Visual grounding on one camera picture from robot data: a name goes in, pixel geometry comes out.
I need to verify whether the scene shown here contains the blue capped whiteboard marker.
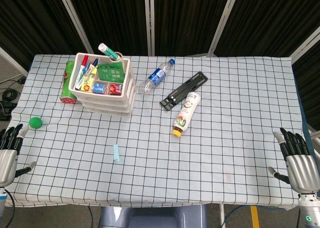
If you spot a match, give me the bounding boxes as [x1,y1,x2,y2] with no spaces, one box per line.
[86,58,99,75]

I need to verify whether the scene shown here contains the clear water bottle blue label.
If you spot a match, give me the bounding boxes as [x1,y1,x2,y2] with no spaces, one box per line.
[138,58,176,96]

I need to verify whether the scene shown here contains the black folding stand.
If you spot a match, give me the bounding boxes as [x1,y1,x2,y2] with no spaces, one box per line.
[159,71,210,111]

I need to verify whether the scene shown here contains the light blue paper strip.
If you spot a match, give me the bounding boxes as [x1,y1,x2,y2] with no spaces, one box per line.
[113,144,121,163]

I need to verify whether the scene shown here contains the white green glue stick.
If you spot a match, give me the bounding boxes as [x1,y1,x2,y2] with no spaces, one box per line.
[97,43,118,61]

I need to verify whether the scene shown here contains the white drink bottle yellow cap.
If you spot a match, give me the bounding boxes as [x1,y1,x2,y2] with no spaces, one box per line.
[171,91,202,138]

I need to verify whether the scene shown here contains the white table leg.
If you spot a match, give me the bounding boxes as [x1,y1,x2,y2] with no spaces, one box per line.
[219,204,226,228]

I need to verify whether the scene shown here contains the beige round tube cup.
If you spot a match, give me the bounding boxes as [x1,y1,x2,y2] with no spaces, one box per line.
[109,52,124,64]

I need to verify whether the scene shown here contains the clear plastic tray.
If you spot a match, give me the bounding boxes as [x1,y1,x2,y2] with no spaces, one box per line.
[82,103,133,112]

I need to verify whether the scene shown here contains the white drawer organizer box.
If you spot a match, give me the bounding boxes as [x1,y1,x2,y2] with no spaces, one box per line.
[68,52,137,117]

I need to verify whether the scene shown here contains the blue floor cable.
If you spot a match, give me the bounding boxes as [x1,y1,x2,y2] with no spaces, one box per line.
[222,204,286,228]

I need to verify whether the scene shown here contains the red capped whiteboard marker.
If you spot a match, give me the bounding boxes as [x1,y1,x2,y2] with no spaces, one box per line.
[74,54,90,91]

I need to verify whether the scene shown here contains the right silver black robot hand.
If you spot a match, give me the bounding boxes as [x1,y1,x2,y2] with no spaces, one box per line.
[267,127,320,195]

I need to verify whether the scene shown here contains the black power adapter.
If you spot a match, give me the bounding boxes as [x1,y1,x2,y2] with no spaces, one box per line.
[0,100,17,121]

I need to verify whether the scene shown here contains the red candy packet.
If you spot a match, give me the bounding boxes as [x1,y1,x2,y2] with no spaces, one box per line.
[108,82,124,96]

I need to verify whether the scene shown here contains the black folding screen panel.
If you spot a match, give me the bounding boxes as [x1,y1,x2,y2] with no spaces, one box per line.
[56,0,151,56]
[0,0,95,76]
[149,0,241,57]
[291,25,320,139]
[207,0,320,61]

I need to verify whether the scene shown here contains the checkered light blue tablecloth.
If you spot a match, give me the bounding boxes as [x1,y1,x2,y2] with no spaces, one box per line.
[0,54,312,211]

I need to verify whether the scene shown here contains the yellow candy packet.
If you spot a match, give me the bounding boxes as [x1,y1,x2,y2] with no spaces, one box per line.
[81,75,95,93]

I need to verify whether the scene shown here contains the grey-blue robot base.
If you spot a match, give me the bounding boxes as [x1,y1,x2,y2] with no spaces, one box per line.
[98,204,208,228]

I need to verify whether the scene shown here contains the green tea packets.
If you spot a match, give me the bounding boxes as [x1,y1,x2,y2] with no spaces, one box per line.
[96,61,126,84]

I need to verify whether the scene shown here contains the green cylindrical snack can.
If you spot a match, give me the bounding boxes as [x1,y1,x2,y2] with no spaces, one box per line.
[59,60,77,104]

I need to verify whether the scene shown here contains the black coiled cable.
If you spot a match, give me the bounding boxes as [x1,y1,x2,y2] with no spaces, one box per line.
[1,89,20,101]

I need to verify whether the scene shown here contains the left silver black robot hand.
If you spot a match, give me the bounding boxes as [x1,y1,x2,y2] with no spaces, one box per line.
[0,123,37,188]

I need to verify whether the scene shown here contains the green ball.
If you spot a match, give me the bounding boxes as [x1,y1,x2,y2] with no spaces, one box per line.
[28,116,43,130]

